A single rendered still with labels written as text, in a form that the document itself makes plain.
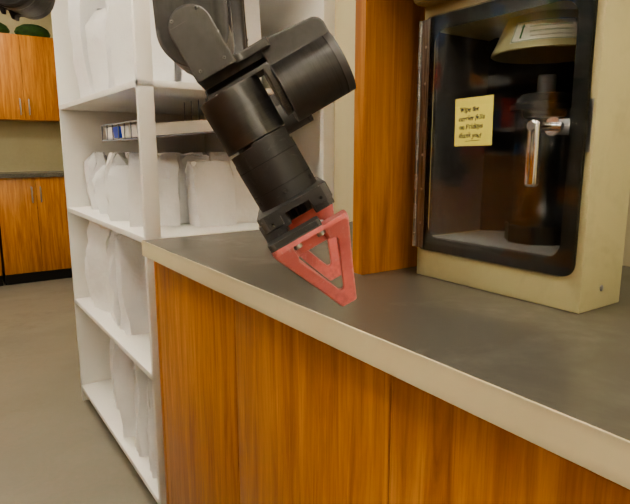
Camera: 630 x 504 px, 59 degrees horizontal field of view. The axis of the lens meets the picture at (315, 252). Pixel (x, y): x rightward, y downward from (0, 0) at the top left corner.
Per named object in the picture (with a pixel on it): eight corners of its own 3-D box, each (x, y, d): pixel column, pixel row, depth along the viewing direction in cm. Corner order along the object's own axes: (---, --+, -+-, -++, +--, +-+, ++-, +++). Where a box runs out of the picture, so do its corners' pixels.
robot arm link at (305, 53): (177, 40, 51) (159, 18, 43) (285, -24, 51) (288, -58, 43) (244, 154, 54) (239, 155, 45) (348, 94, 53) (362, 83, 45)
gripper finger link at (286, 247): (374, 270, 52) (324, 183, 50) (389, 289, 45) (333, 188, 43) (310, 306, 52) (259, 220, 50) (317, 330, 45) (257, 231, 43)
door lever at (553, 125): (557, 186, 78) (541, 185, 80) (563, 116, 76) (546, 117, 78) (534, 187, 75) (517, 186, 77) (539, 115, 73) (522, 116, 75)
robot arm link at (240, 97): (198, 100, 51) (189, 94, 45) (263, 62, 50) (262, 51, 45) (237, 167, 52) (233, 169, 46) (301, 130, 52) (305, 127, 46)
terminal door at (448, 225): (418, 248, 102) (426, 18, 95) (574, 279, 78) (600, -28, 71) (415, 248, 102) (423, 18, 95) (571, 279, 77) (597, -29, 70)
